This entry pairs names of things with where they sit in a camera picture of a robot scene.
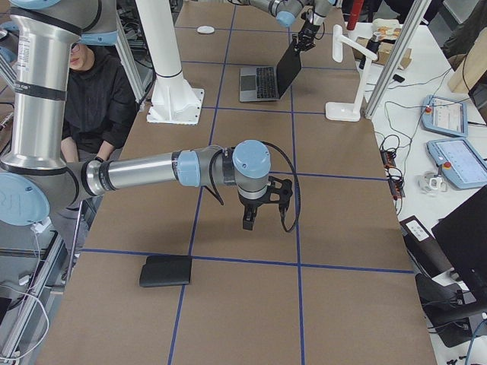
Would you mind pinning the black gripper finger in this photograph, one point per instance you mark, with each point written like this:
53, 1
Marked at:
249, 216
303, 45

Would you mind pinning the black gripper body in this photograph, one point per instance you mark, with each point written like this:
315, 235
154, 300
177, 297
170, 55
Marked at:
309, 29
250, 204

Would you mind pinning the grey laptop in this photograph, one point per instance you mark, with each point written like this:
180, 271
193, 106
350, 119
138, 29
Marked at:
269, 83

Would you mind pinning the black mouse pad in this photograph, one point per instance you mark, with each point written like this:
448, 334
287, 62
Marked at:
166, 270

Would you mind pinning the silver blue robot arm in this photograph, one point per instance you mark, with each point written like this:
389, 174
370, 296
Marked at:
36, 181
286, 12

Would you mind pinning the white desk lamp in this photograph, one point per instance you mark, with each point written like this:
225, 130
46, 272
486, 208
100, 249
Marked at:
346, 104

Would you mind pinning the white computer mouse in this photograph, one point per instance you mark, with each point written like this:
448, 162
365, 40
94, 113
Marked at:
205, 30

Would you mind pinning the red cylinder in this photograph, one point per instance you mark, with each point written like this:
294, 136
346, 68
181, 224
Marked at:
354, 14

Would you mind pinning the brown cardboard box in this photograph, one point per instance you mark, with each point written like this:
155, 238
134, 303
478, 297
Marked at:
384, 52

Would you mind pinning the upper blue teach pendant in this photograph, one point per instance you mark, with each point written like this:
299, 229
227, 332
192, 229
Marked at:
445, 116

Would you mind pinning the blue teach pendant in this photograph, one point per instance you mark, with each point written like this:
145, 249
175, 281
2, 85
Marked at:
460, 163
445, 116

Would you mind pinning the person in black hoodie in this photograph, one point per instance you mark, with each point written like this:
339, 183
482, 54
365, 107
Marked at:
100, 107

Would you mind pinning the lower blue teach pendant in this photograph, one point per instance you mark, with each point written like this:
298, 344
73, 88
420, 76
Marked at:
460, 163

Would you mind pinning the black monitor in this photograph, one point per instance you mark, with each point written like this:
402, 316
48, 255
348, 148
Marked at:
462, 238

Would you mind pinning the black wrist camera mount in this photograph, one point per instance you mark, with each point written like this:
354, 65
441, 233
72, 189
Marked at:
280, 192

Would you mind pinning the aluminium frame post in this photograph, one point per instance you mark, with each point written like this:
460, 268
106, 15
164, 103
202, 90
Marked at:
413, 19

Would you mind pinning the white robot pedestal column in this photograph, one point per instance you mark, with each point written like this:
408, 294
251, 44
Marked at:
173, 100

